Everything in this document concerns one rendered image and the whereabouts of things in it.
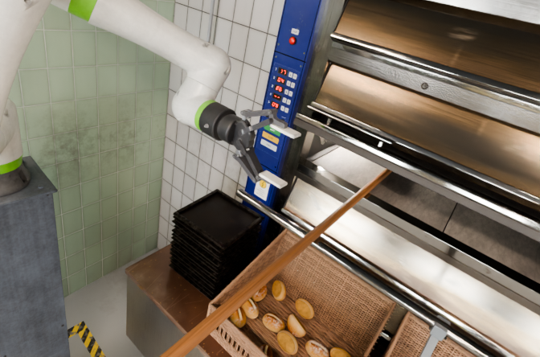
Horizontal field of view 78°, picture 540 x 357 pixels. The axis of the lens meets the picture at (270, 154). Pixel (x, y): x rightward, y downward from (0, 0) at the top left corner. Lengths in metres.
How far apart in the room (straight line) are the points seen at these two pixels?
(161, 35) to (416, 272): 1.18
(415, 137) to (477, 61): 0.28
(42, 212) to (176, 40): 0.63
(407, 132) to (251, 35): 0.76
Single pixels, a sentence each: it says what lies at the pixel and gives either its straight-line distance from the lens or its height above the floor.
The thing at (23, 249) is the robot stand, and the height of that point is 1.02.
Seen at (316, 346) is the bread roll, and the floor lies 0.64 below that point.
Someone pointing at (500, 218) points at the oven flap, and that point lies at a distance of 1.12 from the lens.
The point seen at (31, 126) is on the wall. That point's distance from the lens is 1.72.
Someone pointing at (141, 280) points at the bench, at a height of 0.58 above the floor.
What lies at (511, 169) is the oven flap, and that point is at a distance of 1.22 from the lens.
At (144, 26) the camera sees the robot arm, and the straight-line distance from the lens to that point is 0.92.
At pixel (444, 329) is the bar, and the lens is 1.05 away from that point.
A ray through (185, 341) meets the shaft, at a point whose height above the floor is 1.20.
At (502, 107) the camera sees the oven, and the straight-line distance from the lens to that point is 1.19.
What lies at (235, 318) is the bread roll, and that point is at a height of 0.63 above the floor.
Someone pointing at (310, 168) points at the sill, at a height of 1.18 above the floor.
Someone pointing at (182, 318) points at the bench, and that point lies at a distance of 1.55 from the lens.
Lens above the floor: 1.85
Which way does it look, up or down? 27 degrees down
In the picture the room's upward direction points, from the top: 13 degrees clockwise
